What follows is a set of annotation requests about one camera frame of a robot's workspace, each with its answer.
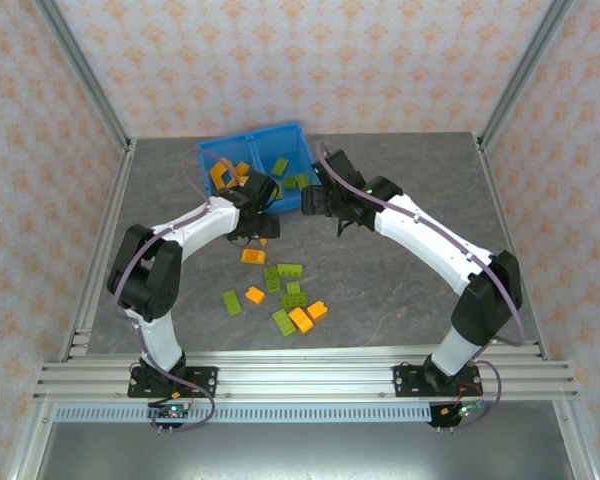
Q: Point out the small green lego brick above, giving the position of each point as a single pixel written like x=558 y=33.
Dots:
x=280 y=166
x=293 y=287

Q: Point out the orange lego window frame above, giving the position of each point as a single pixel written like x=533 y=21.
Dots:
x=217 y=174

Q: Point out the orange lego brick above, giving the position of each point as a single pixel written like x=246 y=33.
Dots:
x=253 y=256
x=317 y=310
x=254 y=294
x=300 y=320

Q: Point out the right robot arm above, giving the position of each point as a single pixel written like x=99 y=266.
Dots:
x=420 y=230

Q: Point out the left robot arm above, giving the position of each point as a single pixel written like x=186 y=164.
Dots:
x=195 y=225

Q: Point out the blue plastic bin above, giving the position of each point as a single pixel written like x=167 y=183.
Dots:
x=205 y=155
x=290 y=147

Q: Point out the small circuit board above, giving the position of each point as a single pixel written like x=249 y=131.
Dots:
x=461 y=411
x=172 y=413

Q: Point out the grey metal panel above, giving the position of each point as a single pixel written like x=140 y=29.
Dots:
x=305 y=452

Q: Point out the aluminium table edge rail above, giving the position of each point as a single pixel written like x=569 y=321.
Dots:
x=305 y=351

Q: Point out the aluminium side rail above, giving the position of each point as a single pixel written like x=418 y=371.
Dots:
x=112 y=200
x=510 y=200

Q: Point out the wide aluminium base rail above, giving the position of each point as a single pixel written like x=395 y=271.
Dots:
x=305 y=382

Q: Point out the aluminium frame post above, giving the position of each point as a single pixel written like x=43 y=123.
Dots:
x=580 y=445
x=30 y=445
x=525 y=75
x=85 y=75

